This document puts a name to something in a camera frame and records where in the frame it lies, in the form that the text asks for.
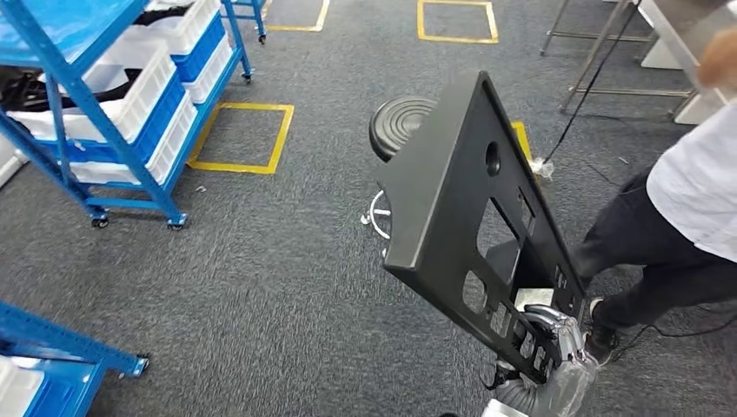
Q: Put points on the blue plastic bin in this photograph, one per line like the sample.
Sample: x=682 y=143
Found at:
x=204 y=54
x=163 y=115

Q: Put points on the black plastic plate holder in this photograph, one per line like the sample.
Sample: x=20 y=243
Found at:
x=437 y=190

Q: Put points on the black plastic trim part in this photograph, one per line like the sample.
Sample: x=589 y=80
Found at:
x=167 y=12
x=23 y=92

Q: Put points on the blue metal shelf rack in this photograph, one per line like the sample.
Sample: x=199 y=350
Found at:
x=257 y=17
x=57 y=339
x=46 y=26

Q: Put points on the black round stool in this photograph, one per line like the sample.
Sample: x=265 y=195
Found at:
x=397 y=124

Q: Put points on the white panel desk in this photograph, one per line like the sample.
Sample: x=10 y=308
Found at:
x=662 y=57

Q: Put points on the person's forearm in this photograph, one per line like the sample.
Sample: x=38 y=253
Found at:
x=720 y=60

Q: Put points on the white crumpled wad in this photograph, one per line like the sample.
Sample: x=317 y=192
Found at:
x=541 y=168

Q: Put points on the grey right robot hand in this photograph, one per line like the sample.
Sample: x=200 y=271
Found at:
x=576 y=385

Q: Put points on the person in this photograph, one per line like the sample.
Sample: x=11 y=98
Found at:
x=691 y=184

